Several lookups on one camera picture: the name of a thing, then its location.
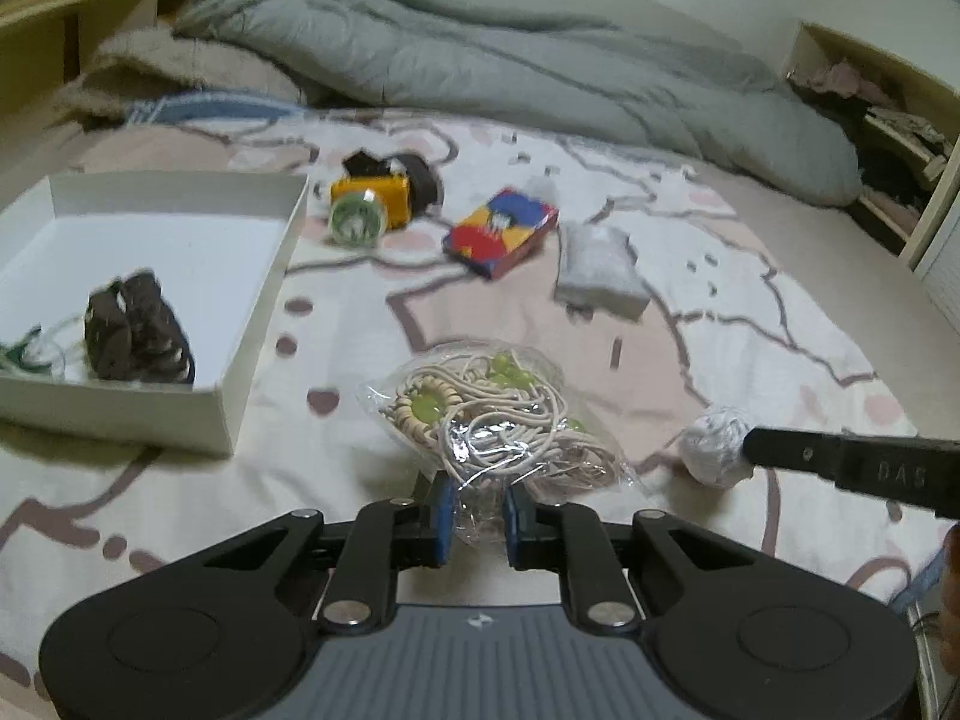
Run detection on grey duvet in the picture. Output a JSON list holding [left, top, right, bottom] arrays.
[[174, 0, 863, 207]]

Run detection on white cardboard box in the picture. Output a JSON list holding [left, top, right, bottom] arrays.
[[0, 172, 310, 457]]

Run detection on beige fluffy pillow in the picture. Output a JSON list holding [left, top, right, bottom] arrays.
[[56, 30, 331, 121]]

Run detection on pink cloth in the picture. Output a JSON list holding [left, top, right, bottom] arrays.
[[806, 64, 893, 102]]

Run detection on yellow headlamp with black strap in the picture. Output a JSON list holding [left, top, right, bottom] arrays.
[[328, 150, 445, 247]]

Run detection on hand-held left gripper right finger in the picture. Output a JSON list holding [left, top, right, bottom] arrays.
[[504, 481, 758, 632]]

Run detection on grey cloth pack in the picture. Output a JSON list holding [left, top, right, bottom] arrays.
[[555, 221, 652, 320]]

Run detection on colourful card box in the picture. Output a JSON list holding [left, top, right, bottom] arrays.
[[442, 187, 560, 281]]

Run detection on green clip in clear wrap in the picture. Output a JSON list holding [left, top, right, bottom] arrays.
[[0, 319, 87, 380]]

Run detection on cream open cabinet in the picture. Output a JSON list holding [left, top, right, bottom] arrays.
[[784, 21, 960, 271]]

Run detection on white knitted ball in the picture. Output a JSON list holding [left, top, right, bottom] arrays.
[[679, 405, 755, 487]]

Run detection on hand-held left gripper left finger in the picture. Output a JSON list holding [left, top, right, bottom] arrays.
[[202, 474, 455, 632]]

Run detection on printed bear blanket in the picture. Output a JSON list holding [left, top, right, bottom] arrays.
[[0, 90, 960, 720]]

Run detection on brown strappy item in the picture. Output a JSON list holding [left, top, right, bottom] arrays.
[[84, 270, 197, 385]]

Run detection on wooden bedside shelf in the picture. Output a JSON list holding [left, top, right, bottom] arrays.
[[0, 0, 218, 121]]

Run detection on bag of beige beaded cord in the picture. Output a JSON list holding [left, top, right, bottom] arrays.
[[358, 341, 638, 548]]

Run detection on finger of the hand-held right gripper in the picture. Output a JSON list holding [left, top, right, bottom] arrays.
[[742, 426, 960, 520]]

